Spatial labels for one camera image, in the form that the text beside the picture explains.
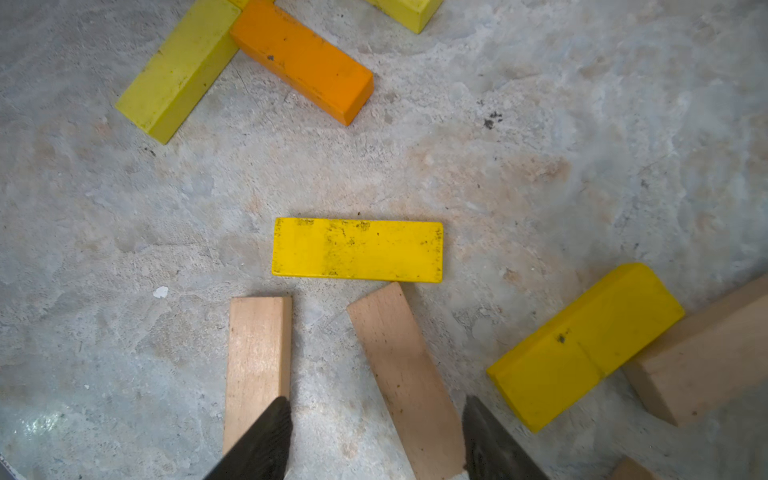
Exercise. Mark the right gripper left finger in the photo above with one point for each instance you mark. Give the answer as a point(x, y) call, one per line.
point(262, 453)

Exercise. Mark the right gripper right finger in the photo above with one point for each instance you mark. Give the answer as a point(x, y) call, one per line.
point(491, 451)

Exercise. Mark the tan wood block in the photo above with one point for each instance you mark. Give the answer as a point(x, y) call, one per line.
point(418, 402)
point(259, 361)
point(705, 359)
point(630, 469)

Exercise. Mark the lime yellow block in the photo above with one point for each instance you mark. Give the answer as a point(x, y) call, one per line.
point(185, 66)
point(412, 14)

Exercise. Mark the orange block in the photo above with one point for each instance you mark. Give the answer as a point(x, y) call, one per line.
point(317, 69)

